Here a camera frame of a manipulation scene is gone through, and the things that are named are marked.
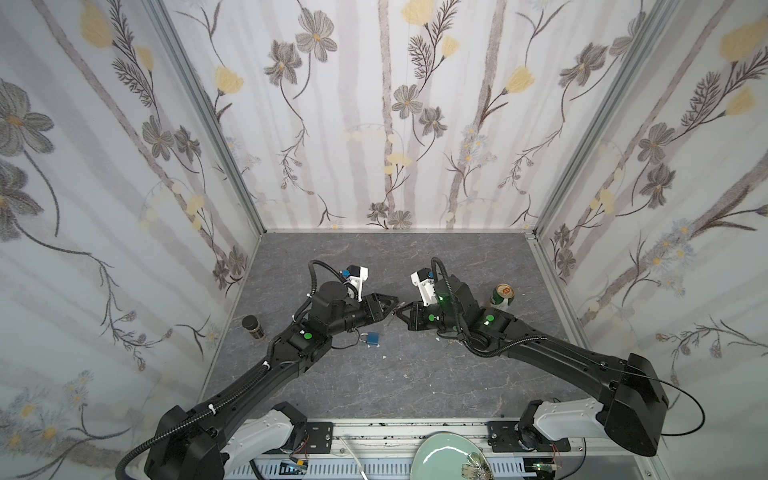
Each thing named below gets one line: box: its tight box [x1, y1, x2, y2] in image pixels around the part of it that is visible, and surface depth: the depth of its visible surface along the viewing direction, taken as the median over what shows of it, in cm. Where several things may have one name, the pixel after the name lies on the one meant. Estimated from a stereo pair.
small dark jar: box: [242, 314, 265, 340], surface depth 87 cm
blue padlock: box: [359, 332, 381, 348], surface depth 93 cm
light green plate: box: [411, 432, 482, 480], surface depth 72 cm
